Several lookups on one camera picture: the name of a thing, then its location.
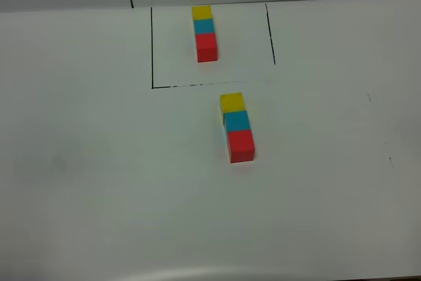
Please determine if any blue template block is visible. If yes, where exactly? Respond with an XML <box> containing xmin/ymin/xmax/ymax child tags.
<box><xmin>193</xmin><ymin>18</ymin><xmax>215</xmax><ymax>34</ymax></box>

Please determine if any yellow template block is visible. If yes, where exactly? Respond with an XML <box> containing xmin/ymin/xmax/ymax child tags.
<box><xmin>191</xmin><ymin>5</ymin><xmax>213</xmax><ymax>20</ymax></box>

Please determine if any red template block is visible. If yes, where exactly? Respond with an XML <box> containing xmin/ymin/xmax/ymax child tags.
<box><xmin>195</xmin><ymin>33</ymin><xmax>218</xmax><ymax>63</ymax></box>

